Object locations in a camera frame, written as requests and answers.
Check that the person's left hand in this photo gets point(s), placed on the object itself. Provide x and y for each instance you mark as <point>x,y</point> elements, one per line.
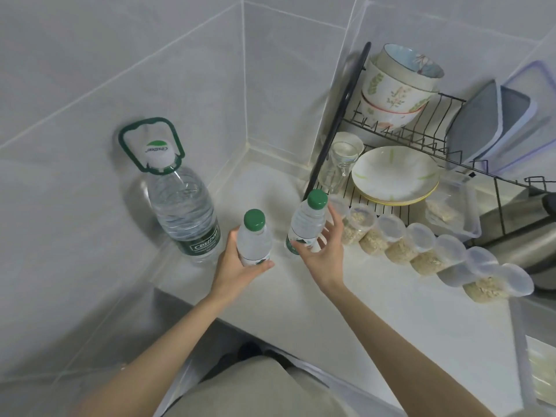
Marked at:
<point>232,273</point>

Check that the person's right thumb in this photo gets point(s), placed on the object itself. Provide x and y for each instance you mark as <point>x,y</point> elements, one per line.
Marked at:
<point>300,247</point>

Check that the small green-capped water bottle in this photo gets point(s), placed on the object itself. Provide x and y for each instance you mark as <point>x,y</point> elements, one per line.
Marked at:
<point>306,221</point>
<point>254,241</point>

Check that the person's left forearm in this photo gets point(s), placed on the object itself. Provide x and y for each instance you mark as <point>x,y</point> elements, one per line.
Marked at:
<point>165,351</point>

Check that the bowl with blue inside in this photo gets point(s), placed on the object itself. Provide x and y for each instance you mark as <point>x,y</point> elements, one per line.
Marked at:
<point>408,60</point>

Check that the person's right hand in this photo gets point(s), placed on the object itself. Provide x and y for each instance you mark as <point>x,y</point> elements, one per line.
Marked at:
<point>328,264</point>

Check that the yellow plate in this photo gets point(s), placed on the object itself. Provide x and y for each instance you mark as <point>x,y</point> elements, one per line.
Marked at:
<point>404,202</point>

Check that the white bowl green flower print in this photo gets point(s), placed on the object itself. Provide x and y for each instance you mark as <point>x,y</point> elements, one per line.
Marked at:
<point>391,95</point>

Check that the beige trousers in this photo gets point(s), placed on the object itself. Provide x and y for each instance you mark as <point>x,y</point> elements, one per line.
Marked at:
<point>260,390</point>

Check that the person's right forearm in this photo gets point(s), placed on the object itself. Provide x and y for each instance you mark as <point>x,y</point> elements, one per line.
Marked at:
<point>391,343</point>

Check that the blue-grey container lid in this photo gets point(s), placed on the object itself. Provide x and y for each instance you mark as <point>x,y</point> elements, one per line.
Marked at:
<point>514,112</point>

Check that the steel sink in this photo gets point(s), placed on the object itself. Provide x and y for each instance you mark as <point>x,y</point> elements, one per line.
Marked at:
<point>519,343</point>

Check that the person's left thumb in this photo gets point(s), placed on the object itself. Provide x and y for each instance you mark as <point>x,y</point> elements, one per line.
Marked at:
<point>262,267</point>

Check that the stainless steel kettle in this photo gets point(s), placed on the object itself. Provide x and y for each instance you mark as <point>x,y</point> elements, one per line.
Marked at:
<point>512,243</point>

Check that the clear plastic food box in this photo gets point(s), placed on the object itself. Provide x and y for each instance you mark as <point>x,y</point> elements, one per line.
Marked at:
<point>456,212</point>

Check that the white bowl red rim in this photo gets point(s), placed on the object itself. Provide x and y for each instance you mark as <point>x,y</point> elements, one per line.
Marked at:
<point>382,118</point>

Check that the white plate green strokes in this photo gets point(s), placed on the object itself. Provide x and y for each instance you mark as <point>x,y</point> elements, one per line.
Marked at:
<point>391,178</point>

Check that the clear drinking glass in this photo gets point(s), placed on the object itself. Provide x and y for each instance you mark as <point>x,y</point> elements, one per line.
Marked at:
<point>336,169</point>

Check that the row of clear oat jars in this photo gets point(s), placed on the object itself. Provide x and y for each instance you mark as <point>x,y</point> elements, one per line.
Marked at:
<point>399,247</point>

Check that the grey container lid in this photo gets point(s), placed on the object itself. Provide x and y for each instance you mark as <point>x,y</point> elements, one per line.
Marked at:
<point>473,125</point>

